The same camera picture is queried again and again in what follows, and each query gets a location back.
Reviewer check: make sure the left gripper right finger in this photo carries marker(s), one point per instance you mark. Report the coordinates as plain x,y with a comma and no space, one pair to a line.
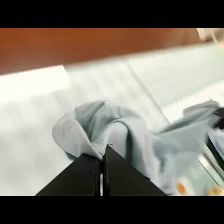
128,178

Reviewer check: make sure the light blue shirt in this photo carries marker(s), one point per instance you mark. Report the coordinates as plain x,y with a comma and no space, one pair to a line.
133,133

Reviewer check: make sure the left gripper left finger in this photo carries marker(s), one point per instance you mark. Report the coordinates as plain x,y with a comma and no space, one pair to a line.
78,178

